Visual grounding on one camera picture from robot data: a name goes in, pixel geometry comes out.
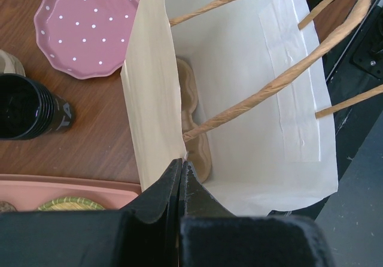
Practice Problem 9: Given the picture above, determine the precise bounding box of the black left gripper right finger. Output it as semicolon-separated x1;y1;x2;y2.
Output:
179;161;235;266

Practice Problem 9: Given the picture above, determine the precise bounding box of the pink polka dot plate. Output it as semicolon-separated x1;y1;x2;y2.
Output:
34;0;139;80

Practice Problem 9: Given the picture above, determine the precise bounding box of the beige paper takeout bag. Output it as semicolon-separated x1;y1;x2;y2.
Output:
121;0;371;216

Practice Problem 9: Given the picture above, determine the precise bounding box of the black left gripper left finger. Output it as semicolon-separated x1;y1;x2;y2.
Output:
121;159;182;266

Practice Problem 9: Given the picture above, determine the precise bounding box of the beige cardboard cup carrier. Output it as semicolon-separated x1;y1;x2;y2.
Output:
176;58;212;183

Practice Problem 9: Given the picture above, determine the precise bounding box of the salmon pink tray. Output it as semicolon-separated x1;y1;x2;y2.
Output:
1;174;141;211

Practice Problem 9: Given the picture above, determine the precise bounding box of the yellow green woven coaster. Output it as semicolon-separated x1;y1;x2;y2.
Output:
37;196;105;211

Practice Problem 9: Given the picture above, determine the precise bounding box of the stack of black cups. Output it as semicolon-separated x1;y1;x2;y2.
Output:
1;73;75;141

